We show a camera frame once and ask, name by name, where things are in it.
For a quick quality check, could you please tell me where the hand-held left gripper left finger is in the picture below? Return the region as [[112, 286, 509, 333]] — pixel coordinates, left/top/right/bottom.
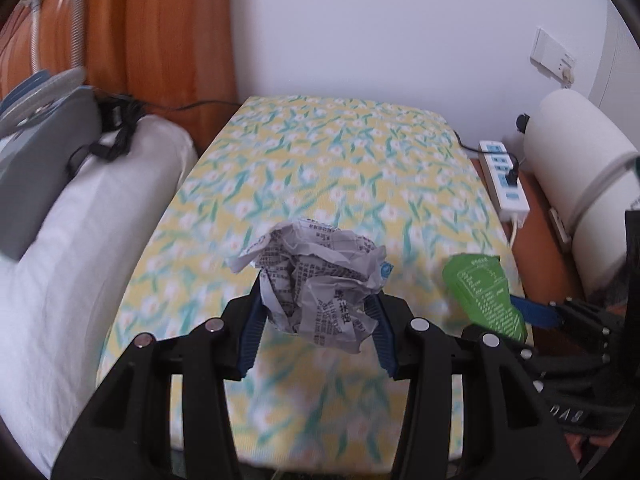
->
[[52, 272, 266, 480]]

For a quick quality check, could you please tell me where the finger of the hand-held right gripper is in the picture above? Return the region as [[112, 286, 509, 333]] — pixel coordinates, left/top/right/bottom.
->
[[515, 342, 618, 402], [510, 296, 625, 358]]

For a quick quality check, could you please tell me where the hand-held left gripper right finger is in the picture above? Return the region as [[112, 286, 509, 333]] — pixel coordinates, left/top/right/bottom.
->
[[362, 292, 583, 480]]

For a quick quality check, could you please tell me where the green snack packet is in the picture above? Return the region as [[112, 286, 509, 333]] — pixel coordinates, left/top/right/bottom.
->
[[442, 253, 530, 344]]

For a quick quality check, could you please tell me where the printed paper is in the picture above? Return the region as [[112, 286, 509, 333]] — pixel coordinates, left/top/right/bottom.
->
[[226, 218, 394, 355]]

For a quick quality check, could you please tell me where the brown wooden side table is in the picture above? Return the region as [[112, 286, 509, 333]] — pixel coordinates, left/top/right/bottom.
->
[[470, 157, 589, 352]]

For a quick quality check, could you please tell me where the white power strip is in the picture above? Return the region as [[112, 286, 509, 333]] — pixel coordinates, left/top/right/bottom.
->
[[479, 140, 531, 224]]

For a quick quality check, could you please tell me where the white pillow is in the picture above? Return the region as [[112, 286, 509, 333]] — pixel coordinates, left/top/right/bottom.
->
[[0, 115, 199, 472]]

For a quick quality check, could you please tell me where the yellow floral tablecloth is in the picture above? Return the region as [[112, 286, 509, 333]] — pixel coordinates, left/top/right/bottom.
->
[[95, 95, 527, 467]]

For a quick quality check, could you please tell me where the grey bedside machine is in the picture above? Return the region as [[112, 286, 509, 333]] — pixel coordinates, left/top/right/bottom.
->
[[0, 71, 104, 261]]

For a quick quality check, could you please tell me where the wooden headboard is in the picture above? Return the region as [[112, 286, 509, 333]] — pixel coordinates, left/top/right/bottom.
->
[[0, 0, 239, 157]]

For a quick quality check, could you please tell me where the black power adapter with cable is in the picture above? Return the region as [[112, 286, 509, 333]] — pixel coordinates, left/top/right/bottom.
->
[[67, 92, 242, 177]]

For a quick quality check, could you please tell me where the white wall switch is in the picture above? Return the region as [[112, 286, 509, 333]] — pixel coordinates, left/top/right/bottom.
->
[[530, 27, 577, 84]]

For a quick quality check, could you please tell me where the grey corrugated hose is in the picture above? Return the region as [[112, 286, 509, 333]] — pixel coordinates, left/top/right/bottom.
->
[[27, 0, 88, 79]]

